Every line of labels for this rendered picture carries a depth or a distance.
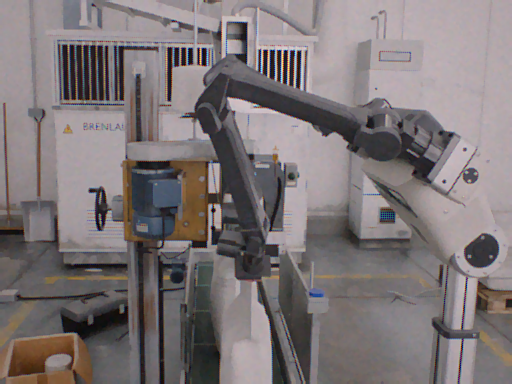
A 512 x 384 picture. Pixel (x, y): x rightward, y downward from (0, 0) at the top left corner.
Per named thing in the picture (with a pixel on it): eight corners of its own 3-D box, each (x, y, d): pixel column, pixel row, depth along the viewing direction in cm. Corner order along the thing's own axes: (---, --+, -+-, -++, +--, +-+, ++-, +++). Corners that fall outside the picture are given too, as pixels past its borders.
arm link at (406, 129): (421, 142, 114) (420, 129, 118) (382, 116, 113) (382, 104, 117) (393, 171, 120) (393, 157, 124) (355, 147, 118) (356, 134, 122)
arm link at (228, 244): (261, 240, 138) (267, 219, 145) (217, 230, 139) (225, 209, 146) (255, 273, 146) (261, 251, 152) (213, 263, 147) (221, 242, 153)
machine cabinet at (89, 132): (308, 270, 503) (318, 35, 467) (54, 271, 485) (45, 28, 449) (290, 237, 617) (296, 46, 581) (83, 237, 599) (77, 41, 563)
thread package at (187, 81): (219, 115, 186) (219, 64, 183) (169, 115, 185) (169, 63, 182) (218, 113, 202) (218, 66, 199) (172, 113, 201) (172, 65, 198)
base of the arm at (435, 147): (444, 133, 123) (415, 178, 124) (415, 114, 122) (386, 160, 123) (462, 136, 114) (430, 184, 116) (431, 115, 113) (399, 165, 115)
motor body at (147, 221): (173, 240, 192) (173, 170, 188) (129, 240, 191) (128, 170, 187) (176, 230, 207) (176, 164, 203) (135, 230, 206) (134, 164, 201)
